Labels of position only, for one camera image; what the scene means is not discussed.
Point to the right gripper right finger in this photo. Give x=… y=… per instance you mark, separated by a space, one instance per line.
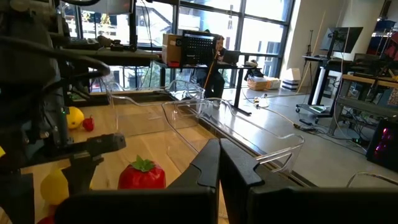
x=311 y=208

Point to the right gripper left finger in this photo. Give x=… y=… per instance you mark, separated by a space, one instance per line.
x=140 y=208

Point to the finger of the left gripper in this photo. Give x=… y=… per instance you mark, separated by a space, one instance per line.
x=74 y=168
x=105 y=144

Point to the small red pepper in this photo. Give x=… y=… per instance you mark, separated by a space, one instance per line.
x=46 y=221
x=88 y=124

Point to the yellow lemon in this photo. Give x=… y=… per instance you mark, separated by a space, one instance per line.
x=53 y=188
x=74 y=118

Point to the large red tomato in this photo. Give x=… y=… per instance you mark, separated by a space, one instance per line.
x=141 y=175

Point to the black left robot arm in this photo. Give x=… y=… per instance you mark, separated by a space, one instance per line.
x=28 y=18

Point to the clear plastic tray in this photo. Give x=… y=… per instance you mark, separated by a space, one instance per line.
x=298 y=180

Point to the clear plastic bin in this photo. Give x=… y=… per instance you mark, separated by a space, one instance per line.
x=236 y=124
x=140 y=118
x=367 y=174

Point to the black power adapter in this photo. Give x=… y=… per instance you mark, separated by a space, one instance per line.
x=306 y=123

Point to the black side desk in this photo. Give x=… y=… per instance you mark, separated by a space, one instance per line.
x=124 y=57

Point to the computer tower pink lights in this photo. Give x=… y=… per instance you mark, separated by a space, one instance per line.
x=382 y=146

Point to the brown cardboard box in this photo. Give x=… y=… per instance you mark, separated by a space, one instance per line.
x=171 y=49

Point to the black white rolling stand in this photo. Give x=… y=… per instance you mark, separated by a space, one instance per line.
x=318 y=84

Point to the person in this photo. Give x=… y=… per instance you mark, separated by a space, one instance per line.
x=214 y=81

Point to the thin wooden stick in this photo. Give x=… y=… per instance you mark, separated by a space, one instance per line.
x=211 y=70

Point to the white box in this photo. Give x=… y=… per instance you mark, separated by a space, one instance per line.
x=290 y=77

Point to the black perforated computer case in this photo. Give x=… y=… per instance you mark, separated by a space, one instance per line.
x=199 y=48

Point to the wooden workbench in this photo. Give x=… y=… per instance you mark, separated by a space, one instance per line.
x=367 y=80

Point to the black bag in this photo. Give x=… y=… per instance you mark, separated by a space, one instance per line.
x=253 y=73

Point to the black office desk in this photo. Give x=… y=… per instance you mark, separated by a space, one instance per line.
x=236 y=66

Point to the dark laptop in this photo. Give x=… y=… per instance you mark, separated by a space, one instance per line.
x=231 y=57

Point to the monitor on rolling stand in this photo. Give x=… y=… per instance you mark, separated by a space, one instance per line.
x=345 y=39

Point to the large glass window wall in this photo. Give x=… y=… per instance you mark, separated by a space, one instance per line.
x=261 y=34

